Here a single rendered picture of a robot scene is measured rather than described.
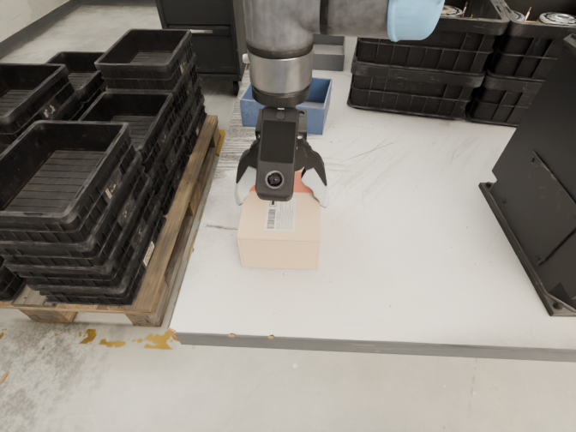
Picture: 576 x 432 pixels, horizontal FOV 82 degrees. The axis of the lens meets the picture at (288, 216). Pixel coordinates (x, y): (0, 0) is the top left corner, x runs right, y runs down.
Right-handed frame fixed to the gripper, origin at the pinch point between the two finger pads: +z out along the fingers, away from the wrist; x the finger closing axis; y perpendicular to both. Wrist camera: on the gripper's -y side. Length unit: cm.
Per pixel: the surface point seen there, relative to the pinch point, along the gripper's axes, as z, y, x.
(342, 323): 6.6, -16.0, -9.5
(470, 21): -16, 38, -36
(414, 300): 6.6, -11.9, -20.6
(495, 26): -16, 37, -41
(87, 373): 76, -5, 65
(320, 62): 4, 66, -8
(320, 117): 1.6, 30.9, -7.0
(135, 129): 38, 79, 66
